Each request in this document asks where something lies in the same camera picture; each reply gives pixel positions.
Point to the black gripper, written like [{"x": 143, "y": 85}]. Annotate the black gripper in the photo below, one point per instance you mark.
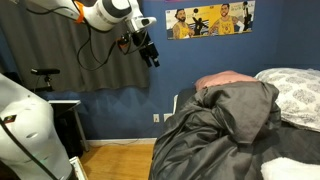
[{"x": 144, "y": 45}]

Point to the pink pillow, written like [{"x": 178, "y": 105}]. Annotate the pink pillow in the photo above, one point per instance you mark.
[{"x": 220, "y": 79}]

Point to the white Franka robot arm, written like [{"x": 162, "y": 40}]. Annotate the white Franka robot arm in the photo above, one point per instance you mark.
[{"x": 23, "y": 133}]

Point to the white patterned pillow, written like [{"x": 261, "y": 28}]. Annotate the white patterned pillow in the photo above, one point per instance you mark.
[{"x": 300, "y": 96}]

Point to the basketball players poster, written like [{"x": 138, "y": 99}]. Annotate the basketball players poster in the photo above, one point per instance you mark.
[{"x": 210, "y": 20}]

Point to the white baseboard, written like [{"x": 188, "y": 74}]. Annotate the white baseboard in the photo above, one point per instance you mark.
[{"x": 120, "y": 141}]

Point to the gray duvet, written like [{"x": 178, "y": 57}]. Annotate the gray duvet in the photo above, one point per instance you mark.
[{"x": 216, "y": 133}]

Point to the side table with white edge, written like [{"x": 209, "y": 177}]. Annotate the side table with white edge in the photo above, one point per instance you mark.
[{"x": 65, "y": 105}]

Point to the white framed panel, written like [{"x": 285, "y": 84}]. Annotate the white framed panel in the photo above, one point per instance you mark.
[{"x": 78, "y": 168}]

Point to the white fluffy blanket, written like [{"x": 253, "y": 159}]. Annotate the white fluffy blanket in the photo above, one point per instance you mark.
[{"x": 290, "y": 170}]

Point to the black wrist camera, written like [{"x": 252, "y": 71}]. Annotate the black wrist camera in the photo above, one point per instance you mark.
[{"x": 124, "y": 40}]

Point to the white bed frame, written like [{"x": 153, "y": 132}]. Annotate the white bed frame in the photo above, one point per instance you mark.
[{"x": 175, "y": 103}]

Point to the white wall power outlet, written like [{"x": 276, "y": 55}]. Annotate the white wall power outlet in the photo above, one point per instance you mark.
[{"x": 156, "y": 118}]

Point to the blank white wall plate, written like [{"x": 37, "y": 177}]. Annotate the blank white wall plate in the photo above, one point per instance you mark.
[{"x": 167, "y": 116}]

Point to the black camera on stand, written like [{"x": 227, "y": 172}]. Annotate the black camera on stand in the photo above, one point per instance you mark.
[{"x": 45, "y": 71}]

